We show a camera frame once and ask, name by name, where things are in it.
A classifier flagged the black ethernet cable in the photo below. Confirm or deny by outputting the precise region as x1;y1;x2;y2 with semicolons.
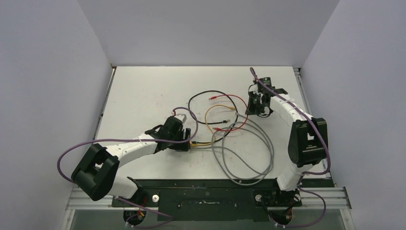
188;90;239;144

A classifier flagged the red ethernet cable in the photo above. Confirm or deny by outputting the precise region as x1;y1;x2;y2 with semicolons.
208;94;249;132

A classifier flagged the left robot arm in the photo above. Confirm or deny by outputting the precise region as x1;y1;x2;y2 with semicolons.
71;114;191;207

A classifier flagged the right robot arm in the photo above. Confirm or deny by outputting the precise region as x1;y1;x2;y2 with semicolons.
245;77;327;205

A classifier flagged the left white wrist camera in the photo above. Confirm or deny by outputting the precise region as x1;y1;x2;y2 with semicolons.
172;110;187;124

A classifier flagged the yellow ethernet cable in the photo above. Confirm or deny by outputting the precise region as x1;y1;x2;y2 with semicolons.
190;105;237;147

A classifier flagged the aluminium right side rail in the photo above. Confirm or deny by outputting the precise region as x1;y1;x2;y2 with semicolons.
293;67;331;178

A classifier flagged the aluminium rail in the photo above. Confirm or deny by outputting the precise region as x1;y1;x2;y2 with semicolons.
293;67;331;178
66;187;350;210
93;67;116;139

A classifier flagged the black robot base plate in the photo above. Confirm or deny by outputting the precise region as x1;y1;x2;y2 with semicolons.
112;179;333;225

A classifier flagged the grey ethernet cable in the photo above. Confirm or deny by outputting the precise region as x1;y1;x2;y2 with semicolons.
190;113;275;186

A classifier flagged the aluminium left side rail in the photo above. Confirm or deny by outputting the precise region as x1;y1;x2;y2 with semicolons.
93;67;116;139

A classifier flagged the aluminium front rail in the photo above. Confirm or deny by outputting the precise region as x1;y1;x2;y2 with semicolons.
66;187;350;210

